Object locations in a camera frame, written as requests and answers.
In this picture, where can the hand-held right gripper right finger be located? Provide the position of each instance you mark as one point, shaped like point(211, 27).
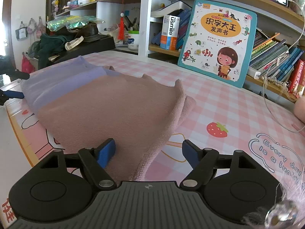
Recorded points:
point(190, 153)

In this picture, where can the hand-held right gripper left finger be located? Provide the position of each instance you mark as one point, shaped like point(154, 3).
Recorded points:
point(106, 153)

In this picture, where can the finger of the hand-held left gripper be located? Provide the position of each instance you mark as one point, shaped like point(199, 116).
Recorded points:
point(19, 74)
point(14, 94)

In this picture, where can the pink towel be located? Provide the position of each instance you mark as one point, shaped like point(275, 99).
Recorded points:
point(107, 105)

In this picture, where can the dark green clothes pile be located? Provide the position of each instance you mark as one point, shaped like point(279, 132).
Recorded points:
point(52, 47)

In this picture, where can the red hanging bag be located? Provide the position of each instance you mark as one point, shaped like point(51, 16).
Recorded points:
point(27, 64)

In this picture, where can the grey hanging tote bag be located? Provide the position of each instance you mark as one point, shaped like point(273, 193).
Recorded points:
point(21, 32)

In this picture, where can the pink hanging bag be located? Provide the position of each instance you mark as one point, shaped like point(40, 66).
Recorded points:
point(40, 28)

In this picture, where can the iridescent foil bag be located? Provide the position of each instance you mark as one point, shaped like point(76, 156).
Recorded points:
point(71, 22)

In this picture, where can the black flat case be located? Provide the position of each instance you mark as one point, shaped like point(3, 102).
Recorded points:
point(95, 45)

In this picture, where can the red tassel ornament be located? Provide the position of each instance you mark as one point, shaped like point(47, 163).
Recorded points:
point(121, 28)

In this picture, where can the fluffy pink sleeve with bead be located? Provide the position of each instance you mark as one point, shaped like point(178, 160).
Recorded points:
point(288, 210)

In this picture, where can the teal children's picture book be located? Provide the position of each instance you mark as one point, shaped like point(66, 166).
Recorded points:
point(216, 43)

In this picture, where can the white plastic jar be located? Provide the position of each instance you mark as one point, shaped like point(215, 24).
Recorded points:
point(133, 40)

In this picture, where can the white and orange toothbrush box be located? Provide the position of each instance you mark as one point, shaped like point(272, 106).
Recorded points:
point(170, 32)

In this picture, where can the row of blue books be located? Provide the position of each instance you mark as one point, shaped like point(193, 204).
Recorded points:
point(182, 28)

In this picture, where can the slanted stack of thin books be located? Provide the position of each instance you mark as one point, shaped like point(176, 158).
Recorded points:
point(271, 52)

